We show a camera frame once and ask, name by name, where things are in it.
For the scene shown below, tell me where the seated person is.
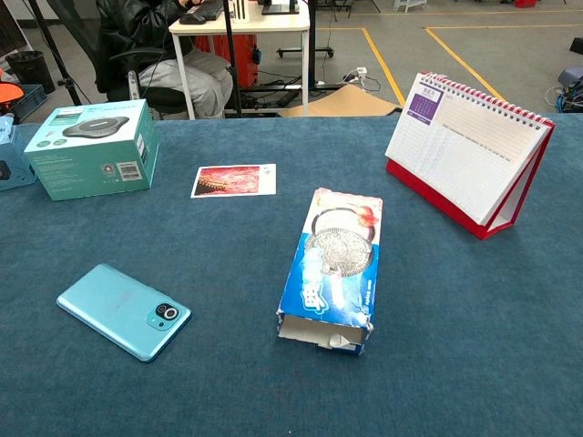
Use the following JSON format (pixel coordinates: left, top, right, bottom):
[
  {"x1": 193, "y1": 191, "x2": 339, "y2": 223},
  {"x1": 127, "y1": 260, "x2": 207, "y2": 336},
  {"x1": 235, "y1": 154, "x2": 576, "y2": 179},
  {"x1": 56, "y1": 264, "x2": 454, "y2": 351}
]
[{"x1": 95, "y1": 0, "x2": 234, "y2": 120}]

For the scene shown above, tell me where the white socket with cable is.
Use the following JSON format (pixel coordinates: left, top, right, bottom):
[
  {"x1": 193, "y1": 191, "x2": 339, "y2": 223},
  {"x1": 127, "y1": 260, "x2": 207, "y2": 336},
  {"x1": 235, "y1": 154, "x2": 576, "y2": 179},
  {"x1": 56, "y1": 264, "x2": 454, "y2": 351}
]
[{"x1": 342, "y1": 66, "x2": 382, "y2": 92}]

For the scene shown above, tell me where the teal speakerphone carton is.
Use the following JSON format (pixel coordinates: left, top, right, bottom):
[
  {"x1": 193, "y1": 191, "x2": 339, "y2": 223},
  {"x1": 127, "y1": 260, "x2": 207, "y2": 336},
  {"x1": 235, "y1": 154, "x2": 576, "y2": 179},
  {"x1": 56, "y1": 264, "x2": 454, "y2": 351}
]
[{"x1": 23, "y1": 98, "x2": 161, "y2": 202}]

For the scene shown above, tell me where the black office chair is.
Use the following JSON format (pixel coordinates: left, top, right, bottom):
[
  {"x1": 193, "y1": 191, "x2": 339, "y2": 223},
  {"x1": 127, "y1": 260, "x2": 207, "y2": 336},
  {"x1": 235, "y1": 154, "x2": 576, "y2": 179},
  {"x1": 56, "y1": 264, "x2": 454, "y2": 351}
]
[{"x1": 107, "y1": 47, "x2": 195, "y2": 121}]

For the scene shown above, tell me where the black tripod stand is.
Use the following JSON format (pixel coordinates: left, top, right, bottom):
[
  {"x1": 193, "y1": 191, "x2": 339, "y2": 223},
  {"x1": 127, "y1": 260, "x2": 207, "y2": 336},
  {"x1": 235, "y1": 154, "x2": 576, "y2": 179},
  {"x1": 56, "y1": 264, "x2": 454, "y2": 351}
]
[{"x1": 221, "y1": 0, "x2": 243, "y2": 118}]

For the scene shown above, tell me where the black rolling stand base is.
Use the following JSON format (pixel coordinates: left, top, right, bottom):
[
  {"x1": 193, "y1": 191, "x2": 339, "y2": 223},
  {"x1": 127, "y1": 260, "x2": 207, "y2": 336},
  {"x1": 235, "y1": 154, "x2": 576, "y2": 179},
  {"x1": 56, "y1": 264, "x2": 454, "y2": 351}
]
[{"x1": 276, "y1": 0, "x2": 336, "y2": 60}]

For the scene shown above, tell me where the blue cookie box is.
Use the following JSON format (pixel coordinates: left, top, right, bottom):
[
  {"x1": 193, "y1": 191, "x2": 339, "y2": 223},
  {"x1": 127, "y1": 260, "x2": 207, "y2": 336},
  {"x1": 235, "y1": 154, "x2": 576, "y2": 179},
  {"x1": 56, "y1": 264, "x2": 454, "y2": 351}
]
[{"x1": 275, "y1": 187, "x2": 384, "y2": 358}]

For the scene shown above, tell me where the red spiral desk calendar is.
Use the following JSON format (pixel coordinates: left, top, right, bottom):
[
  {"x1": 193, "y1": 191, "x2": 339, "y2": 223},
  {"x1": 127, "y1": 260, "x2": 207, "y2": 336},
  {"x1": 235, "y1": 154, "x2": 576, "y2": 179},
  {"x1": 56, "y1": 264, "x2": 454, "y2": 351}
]
[{"x1": 384, "y1": 71, "x2": 557, "y2": 241}]

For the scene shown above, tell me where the smartphone black screen teal back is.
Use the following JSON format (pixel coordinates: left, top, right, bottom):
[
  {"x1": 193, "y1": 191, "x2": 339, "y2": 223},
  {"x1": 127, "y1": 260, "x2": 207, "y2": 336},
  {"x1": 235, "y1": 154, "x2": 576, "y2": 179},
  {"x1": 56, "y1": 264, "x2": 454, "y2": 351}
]
[{"x1": 56, "y1": 263, "x2": 193, "y2": 363}]

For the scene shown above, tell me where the orange round object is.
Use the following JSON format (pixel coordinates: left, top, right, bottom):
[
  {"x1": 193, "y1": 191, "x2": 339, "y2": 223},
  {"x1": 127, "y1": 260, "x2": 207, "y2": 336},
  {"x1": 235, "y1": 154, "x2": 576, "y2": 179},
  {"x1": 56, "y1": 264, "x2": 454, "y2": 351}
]
[{"x1": 0, "y1": 81, "x2": 26, "y2": 107}]

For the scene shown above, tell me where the black waste bin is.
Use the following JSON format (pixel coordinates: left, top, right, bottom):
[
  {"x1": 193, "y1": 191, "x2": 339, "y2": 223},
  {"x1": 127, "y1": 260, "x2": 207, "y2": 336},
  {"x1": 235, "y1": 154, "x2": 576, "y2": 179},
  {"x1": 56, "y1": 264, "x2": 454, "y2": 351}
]
[{"x1": 5, "y1": 50, "x2": 56, "y2": 95}]

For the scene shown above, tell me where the flattened brown cardboard sheet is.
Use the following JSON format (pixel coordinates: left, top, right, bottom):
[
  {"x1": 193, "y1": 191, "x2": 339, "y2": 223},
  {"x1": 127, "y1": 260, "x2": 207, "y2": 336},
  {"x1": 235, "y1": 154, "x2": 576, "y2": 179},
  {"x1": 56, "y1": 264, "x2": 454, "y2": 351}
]
[{"x1": 277, "y1": 84, "x2": 403, "y2": 118}]

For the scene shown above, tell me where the small blue speaker box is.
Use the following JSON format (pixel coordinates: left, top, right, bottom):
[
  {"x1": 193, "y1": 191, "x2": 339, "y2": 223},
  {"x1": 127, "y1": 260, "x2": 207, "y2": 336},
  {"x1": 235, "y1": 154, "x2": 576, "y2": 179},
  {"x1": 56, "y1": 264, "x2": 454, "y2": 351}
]
[{"x1": 0, "y1": 123, "x2": 39, "y2": 192}]

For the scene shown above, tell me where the white metal-frame desk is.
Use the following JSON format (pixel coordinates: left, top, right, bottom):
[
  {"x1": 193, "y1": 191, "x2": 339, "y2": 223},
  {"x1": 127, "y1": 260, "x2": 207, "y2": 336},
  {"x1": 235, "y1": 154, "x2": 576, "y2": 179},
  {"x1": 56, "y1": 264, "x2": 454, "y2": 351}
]
[{"x1": 168, "y1": 0, "x2": 312, "y2": 121}]

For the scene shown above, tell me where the black keyboard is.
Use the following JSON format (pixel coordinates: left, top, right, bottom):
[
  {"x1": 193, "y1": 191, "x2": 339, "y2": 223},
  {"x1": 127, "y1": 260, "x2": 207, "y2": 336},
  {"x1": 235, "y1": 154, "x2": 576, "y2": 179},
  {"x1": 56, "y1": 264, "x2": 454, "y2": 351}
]
[{"x1": 179, "y1": 0, "x2": 225, "y2": 25}]

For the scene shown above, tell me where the blue felt table mat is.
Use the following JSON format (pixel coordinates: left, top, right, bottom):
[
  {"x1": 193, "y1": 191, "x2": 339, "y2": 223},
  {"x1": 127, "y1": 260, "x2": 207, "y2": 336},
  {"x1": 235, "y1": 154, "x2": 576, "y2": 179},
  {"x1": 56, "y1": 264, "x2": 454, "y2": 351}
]
[{"x1": 0, "y1": 113, "x2": 583, "y2": 437}]

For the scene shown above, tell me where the red case under desk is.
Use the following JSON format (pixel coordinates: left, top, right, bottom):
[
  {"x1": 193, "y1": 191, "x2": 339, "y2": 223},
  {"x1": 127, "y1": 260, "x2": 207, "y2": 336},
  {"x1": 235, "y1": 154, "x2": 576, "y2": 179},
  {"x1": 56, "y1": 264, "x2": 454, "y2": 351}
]
[{"x1": 193, "y1": 34, "x2": 261, "y2": 91}]

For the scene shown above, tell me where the red photo postcard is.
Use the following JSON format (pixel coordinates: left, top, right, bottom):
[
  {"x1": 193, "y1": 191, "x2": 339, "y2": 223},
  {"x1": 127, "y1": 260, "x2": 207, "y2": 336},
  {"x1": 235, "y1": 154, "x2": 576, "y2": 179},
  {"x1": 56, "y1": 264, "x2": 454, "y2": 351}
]
[{"x1": 189, "y1": 163, "x2": 278, "y2": 199}]

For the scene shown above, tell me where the blue plastic crate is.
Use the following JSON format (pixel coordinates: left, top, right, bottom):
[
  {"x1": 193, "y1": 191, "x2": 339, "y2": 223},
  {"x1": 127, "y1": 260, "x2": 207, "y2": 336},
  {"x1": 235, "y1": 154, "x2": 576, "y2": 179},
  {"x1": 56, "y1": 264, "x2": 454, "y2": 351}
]
[{"x1": 7, "y1": 83, "x2": 49, "y2": 123}]

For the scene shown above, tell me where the black tripod with cable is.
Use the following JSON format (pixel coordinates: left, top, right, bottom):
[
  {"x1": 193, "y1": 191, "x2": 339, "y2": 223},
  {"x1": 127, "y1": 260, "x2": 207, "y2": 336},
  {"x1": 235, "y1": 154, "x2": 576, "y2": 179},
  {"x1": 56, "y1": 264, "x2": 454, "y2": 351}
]
[{"x1": 26, "y1": 0, "x2": 84, "y2": 107}]

